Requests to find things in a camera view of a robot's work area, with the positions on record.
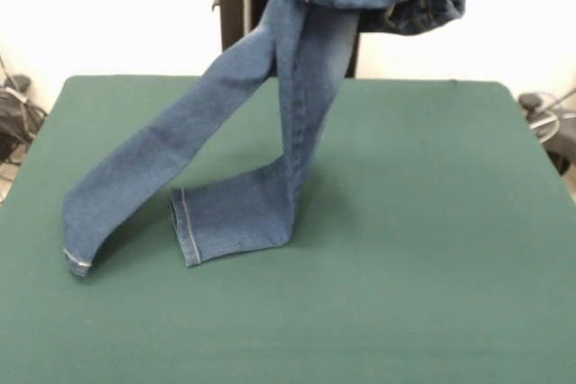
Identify blue denim jeans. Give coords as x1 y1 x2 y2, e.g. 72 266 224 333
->
61 0 474 278

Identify dark green table cloth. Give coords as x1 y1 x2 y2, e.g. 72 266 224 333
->
0 74 576 384

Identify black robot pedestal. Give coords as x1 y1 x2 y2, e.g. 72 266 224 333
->
209 0 364 79

